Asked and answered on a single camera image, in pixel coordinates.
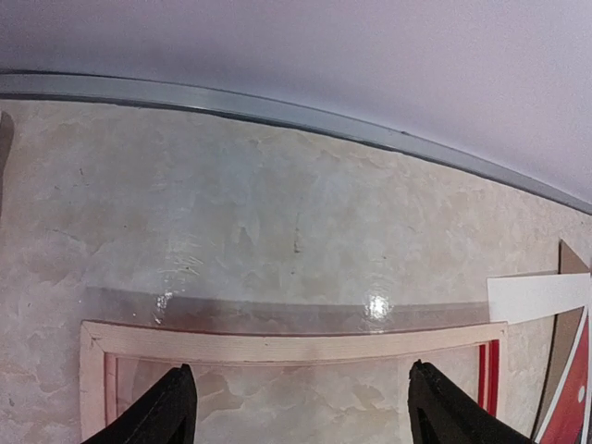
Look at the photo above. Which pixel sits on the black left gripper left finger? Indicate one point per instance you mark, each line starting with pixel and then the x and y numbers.
pixel 165 413

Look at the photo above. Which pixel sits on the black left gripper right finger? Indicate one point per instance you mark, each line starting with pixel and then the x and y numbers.
pixel 440 412

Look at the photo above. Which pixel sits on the red wooden picture frame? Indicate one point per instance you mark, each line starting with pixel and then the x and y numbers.
pixel 277 347

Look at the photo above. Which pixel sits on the clear acrylic sheet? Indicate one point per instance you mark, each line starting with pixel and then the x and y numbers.
pixel 131 323

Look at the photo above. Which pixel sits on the red and black photo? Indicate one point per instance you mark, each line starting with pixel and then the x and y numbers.
pixel 565 419

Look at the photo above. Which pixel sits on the white photo mat border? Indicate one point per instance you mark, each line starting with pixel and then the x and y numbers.
pixel 521 299

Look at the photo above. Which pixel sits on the brown cardboard backing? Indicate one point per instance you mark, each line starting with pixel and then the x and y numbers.
pixel 563 331

